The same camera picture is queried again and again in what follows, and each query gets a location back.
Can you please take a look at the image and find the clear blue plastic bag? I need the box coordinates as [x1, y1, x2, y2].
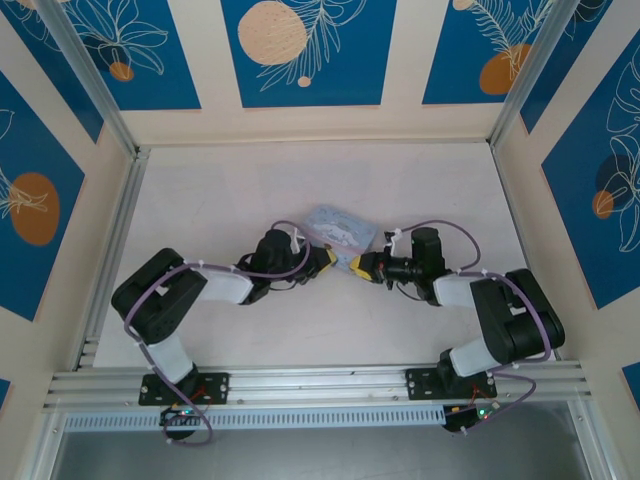
[302, 202, 380, 274]

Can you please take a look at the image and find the black controller circuit board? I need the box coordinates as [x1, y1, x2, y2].
[159, 405, 202, 427]
[443, 403, 497, 432]

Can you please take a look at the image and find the aluminium side frame rail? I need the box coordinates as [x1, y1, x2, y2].
[490, 143, 567, 362]
[73, 147, 152, 372]

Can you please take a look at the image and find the aluminium front frame rail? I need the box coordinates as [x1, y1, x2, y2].
[42, 360, 595, 412]

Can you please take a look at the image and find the grey slotted cable duct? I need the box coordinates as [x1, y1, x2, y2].
[63, 404, 447, 432]

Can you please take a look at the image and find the aluminium upright frame post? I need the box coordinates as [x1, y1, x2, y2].
[488, 0, 587, 151]
[35, 0, 140, 157]

